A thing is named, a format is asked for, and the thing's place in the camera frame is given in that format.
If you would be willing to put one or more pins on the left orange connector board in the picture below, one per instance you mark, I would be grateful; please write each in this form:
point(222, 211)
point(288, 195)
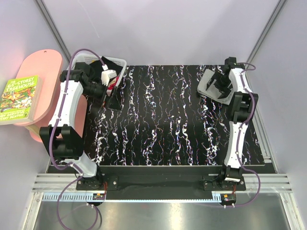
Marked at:
point(99, 196)

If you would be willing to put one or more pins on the white plastic laundry basket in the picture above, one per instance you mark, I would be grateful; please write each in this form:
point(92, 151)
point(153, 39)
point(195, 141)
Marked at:
point(88, 58)

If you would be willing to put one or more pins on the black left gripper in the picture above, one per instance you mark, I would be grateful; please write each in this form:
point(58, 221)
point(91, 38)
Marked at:
point(113, 103)

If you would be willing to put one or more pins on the green treehouse book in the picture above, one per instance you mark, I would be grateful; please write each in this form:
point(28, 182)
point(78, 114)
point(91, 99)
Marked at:
point(19, 100)

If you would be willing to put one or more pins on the grey t shirt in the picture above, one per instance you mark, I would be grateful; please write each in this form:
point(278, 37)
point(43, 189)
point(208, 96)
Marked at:
point(212, 92)

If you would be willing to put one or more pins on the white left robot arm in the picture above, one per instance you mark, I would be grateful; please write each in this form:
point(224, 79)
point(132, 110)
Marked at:
point(62, 142)

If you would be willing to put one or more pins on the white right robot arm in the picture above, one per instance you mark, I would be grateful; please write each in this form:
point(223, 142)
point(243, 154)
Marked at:
point(239, 113)

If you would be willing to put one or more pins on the pink tiered wooden shelf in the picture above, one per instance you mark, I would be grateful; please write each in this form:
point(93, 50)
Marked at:
point(47, 64)

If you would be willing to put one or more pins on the aluminium frame rail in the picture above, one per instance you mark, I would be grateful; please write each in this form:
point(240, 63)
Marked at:
point(53, 182)

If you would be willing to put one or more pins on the red and beige clothes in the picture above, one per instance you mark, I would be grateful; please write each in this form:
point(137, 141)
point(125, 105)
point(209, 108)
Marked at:
point(114, 82)

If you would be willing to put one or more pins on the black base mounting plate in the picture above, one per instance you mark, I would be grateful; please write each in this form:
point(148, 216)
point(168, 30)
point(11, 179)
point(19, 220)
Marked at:
point(153, 183)

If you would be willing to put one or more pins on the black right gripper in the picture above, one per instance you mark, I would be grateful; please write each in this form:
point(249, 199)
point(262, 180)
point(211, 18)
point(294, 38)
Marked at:
point(224, 91)

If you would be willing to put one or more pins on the right orange connector board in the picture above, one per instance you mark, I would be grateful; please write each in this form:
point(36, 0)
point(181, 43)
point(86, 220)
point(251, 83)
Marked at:
point(228, 198)

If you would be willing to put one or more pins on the orange connector board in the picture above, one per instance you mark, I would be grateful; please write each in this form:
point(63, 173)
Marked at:
point(99, 196)
point(228, 198)

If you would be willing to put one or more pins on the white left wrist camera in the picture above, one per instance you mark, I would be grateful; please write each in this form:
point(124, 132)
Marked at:
point(107, 74)

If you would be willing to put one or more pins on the black t shirt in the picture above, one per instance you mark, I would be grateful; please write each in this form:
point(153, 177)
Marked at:
point(96, 69)

